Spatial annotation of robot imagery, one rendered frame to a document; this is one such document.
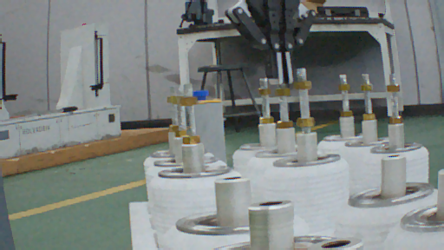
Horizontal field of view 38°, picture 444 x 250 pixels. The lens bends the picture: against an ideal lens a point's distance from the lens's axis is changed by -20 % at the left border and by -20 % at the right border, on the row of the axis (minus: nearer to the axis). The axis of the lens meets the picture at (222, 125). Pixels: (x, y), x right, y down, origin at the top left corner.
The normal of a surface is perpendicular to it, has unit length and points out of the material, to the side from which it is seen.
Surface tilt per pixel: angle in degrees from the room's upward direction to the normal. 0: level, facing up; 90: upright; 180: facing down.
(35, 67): 90
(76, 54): 68
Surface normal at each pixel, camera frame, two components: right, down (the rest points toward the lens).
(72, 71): -0.37, -0.35
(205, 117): 0.12, 0.04
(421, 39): -0.37, 0.07
